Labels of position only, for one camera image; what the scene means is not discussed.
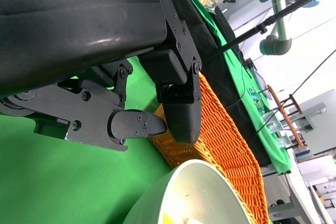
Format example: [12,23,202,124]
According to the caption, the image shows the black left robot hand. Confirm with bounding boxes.
[0,0,203,153]

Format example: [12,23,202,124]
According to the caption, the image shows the pale green bowl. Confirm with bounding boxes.
[122,159,254,224]

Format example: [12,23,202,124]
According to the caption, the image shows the orange wicker basket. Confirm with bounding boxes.
[149,73,270,224]

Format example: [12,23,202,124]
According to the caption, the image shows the yellow layered cake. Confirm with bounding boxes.
[162,213,182,224]

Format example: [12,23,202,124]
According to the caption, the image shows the green tablecloth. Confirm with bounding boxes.
[174,0,292,175]
[0,56,174,224]

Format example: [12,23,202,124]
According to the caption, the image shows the blue green printed packet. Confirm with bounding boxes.
[248,87,263,114]

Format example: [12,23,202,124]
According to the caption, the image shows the black boom pole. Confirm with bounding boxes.
[202,0,336,62]

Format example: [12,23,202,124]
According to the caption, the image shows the wooden stand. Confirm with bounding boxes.
[266,84,302,147]

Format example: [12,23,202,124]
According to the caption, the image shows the grey cabinet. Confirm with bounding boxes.
[299,89,336,156]

